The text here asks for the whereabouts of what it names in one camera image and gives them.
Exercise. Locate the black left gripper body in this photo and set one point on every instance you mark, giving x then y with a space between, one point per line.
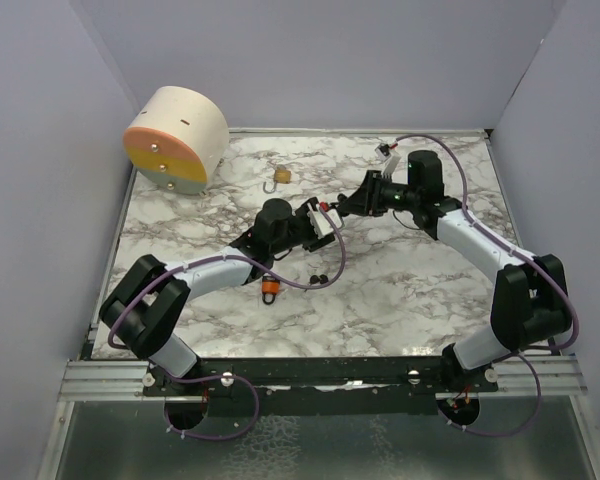
303 234

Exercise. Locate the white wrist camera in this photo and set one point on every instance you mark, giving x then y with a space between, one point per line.
324 222
391 158

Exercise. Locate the black head key bunch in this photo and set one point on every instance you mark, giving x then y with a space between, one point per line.
321 279
339 200

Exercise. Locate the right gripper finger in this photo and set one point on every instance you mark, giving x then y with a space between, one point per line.
368 185
355 207

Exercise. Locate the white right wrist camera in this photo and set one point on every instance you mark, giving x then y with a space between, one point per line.
391 158

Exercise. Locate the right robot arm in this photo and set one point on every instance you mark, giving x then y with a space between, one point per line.
528 292

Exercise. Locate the orange black padlock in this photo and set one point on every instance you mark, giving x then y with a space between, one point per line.
270 287

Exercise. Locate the brass padlock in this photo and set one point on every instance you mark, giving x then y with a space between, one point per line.
281 176

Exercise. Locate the beige cylindrical drum box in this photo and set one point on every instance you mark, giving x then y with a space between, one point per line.
177 140

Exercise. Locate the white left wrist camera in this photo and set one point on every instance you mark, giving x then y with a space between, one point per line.
324 222

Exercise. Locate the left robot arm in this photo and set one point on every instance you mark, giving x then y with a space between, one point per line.
143 309

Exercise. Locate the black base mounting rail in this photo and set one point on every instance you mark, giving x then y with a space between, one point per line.
318 386

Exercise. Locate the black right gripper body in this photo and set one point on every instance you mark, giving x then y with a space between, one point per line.
395 196

